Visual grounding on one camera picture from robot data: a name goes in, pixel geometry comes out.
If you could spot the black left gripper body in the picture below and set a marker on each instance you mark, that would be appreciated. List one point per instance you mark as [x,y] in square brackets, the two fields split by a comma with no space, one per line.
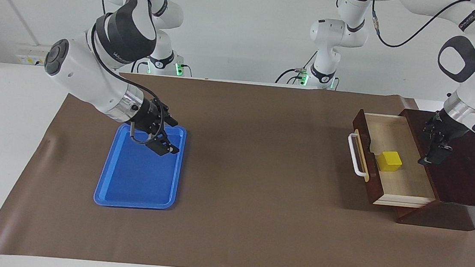
[444,130]

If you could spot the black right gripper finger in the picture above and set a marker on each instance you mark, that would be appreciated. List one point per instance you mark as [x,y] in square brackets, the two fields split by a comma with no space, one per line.
[158,149]
[169,145]

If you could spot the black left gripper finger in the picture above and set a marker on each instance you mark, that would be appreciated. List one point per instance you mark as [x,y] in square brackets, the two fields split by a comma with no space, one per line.
[429,152]
[443,152]

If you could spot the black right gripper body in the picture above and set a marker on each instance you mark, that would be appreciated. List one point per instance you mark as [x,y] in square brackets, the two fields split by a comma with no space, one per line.
[150,117]

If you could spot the yellow cube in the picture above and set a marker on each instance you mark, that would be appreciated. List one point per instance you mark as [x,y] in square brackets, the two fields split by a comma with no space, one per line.
[389,162]

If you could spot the wooden drawer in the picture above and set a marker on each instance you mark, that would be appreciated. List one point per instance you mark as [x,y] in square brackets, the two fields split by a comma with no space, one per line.
[405,187]

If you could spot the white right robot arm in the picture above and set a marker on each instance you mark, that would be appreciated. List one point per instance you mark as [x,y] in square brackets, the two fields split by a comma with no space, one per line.
[92,77]

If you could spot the blue plastic tray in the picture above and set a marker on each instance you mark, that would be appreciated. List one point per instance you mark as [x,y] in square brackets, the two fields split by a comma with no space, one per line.
[138,181]

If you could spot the dark wooden cabinet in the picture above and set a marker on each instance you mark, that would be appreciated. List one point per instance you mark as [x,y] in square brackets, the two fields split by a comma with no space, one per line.
[470,179]

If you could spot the brown table mat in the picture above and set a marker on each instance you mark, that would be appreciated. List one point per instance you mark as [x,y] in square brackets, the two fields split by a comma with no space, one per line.
[259,174]

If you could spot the white wall outlet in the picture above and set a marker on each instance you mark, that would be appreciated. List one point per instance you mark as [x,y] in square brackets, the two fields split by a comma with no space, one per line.
[31,55]

